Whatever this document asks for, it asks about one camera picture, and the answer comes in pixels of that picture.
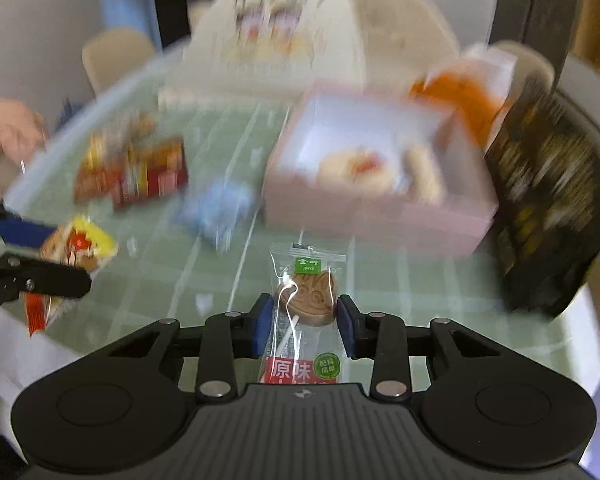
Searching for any pink gift box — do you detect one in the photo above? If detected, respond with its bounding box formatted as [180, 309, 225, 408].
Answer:
[262, 86, 498, 256]

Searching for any person's hand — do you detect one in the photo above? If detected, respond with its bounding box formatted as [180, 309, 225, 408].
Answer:
[0, 99, 48, 198]

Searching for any orange tissue box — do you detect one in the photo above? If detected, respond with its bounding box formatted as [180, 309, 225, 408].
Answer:
[408, 44, 517, 150]

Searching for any blue wet wipes packet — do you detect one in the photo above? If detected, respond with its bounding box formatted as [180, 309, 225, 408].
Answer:
[175, 179, 259, 252]

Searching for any cream cartoon snack bag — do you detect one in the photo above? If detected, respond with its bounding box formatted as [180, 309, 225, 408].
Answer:
[158, 0, 460, 107]

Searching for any yellow red snack packet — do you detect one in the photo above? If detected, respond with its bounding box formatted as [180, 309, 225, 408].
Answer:
[24, 214, 119, 336]

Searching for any black nut snack bag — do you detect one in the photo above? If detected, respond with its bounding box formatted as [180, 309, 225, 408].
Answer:
[486, 77, 600, 318]

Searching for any hawthorn lollipop clear packet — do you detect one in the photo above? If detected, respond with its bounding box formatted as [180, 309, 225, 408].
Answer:
[260, 243, 347, 385]

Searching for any green grid tablecloth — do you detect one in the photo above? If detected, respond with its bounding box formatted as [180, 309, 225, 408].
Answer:
[12, 107, 600, 391]

